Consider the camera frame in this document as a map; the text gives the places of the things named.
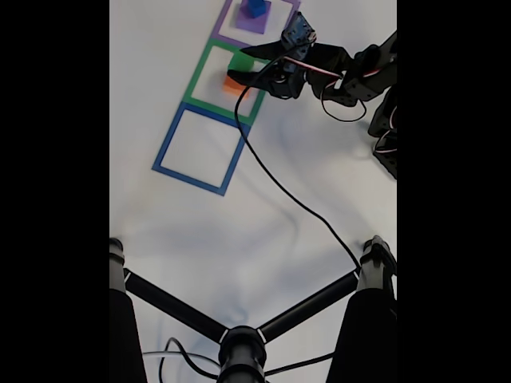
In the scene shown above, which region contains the green square block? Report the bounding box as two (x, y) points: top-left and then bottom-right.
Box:
(229, 51), (256, 73)

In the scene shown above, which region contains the orange square block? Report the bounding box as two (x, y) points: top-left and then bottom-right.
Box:
(222, 76), (251, 99)

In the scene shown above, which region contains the purple square block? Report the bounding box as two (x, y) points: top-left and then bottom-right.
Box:
(234, 0), (272, 34)

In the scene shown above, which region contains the black tripod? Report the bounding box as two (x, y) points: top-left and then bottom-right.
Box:
(109, 235), (398, 383)

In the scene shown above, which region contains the white and red servo wire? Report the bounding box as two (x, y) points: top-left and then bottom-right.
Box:
(283, 55), (344, 79)

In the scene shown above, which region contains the long black camera cable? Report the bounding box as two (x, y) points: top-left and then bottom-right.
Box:
(234, 55), (362, 276)

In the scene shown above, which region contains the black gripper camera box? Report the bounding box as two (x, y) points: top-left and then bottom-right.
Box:
(280, 10), (319, 51)

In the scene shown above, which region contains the purple square frame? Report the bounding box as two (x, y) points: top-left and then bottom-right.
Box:
(210, 0), (301, 51)

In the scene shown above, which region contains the green square frame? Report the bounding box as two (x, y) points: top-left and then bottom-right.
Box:
(182, 38), (268, 125)

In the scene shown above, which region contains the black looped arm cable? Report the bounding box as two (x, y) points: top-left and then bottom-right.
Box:
(320, 85), (367, 123)

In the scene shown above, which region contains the blue square frame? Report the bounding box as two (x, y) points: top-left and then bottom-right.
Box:
(151, 101), (252, 197)

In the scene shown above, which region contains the curled black cable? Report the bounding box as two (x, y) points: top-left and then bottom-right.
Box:
(157, 338), (221, 380)

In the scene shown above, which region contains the white cable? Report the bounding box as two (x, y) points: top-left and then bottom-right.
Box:
(141, 350), (220, 368)

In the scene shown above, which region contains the straight black cable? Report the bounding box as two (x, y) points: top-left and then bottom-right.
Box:
(263, 353), (336, 378)

